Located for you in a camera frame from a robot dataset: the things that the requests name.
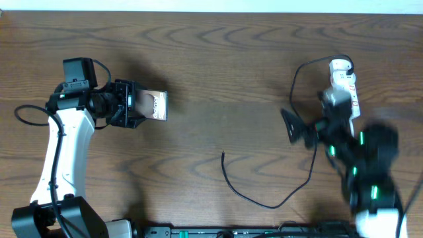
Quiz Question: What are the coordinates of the white power strip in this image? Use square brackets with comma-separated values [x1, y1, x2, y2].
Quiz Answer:
[330, 71, 361, 137]

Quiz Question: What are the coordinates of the bronze Galaxy smartphone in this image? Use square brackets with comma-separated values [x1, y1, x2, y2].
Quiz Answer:
[135, 89, 168, 121]

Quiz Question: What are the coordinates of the white USB charger plug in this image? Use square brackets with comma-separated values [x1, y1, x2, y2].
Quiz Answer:
[329, 59, 354, 75]

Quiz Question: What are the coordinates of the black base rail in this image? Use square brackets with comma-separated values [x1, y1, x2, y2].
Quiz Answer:
[143, 223, 360, 238]

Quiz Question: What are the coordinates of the black charging cable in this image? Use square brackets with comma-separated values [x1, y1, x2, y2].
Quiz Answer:
[221, 54, 355, 210]

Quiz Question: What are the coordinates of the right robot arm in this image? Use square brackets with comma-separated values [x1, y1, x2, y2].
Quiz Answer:
[281, 99, 408, 237]

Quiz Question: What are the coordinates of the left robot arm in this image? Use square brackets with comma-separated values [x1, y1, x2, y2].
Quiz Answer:
[11, 79, 145, 237]

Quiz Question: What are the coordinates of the black left camera cable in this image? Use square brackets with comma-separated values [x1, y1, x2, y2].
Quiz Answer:
[13, 59, 113, 238]

